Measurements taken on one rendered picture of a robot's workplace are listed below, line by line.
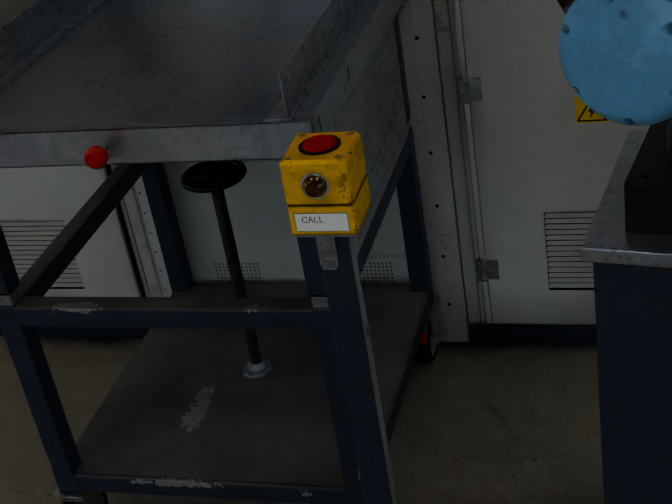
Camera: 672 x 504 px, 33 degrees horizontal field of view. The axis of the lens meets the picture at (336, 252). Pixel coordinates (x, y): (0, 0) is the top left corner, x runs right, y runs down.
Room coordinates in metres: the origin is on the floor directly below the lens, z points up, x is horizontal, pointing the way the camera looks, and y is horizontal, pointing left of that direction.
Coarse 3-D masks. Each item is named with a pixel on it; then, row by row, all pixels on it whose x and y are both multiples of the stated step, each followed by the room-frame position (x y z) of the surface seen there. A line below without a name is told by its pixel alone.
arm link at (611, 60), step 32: (576, 0) 1.08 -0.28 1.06; (608, 0) 1.05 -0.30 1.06; (640, 0) 1.02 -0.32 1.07; (576, 32) 1.07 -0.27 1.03; (608, 32) 1.05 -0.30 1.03; (640, 32) 1.02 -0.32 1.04; (576, 64) 1.08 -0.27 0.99; (608, 64) 1.05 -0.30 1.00; (640, 64) 1.02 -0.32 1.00; (608, 96) 1.05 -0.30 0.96; (640, 96) 1.02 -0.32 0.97
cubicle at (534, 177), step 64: (448, 0) 2.02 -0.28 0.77; (512, 0) 1.96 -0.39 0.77; (448, 64) 2.02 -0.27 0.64; (512, 64) 1.97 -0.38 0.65; (448, 128) 2.03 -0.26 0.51; (512, 128) 1.97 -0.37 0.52; (576, 128) 1.93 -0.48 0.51; (640, 128) 1.89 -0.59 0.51; (512, 192) 1.97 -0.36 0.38; (576, 192) 1.93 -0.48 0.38; (512, 256) 1.98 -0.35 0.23; (576, 256) 1.94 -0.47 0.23; (512, 320) 1.98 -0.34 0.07; (576, 320) 1.94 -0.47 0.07
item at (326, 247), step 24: (336, 240) 1.18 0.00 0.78; (336, 264) 1.18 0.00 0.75; (336, 288) 1.18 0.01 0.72; (360, 288) 1.20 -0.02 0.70; (336, 312) 1.18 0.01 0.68; (360, 312) 1.18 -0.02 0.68; (336, 336) 1.18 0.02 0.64; (360, 336) 1.18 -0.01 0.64; (360, 360) 1.18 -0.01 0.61; (360, 384) 1.18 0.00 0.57; (360, 408) 1.18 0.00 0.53; (360, 432) 1.18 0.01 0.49; (384, 432) 1.20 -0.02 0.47; (360, 456) 1.18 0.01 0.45; (384, 456) 1.17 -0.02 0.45; (384, 480) 1.18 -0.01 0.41
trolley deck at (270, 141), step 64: (128, 0) 2.11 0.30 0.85; (192, 0) 2.03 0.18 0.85; (256, 0) 1.97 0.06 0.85; (320, 0) 1.90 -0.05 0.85; (384, 0) 1.85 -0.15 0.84; (64, 64) 1.80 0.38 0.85; (128, 64) 1.75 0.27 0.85; (192, 64) 1.70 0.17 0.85; (256, 64) 1.65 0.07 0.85; (0, 128) 1.57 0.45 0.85; (64, 128) 1.52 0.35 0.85; (128, 128) 1.48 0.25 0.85; (192, 128) 1.45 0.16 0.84; (256, 128) 1.42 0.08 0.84; (320, 128) 1.43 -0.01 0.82
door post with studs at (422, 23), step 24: (432, 24) 2.03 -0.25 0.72; (432, 48) 2.03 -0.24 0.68; (432, 72) 2.03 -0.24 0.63; (432, 96) 2.04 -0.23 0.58; (432, 120) 2.04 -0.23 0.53; (432, 144) 2.04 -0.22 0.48; (432, 168) 2.04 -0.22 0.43; (456, 240) 2.03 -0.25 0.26; (456, 264) 2.03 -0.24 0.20; (456, 288) 2.03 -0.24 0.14; (456, 312) 2.04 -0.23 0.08; (456, 336) 2.04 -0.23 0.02
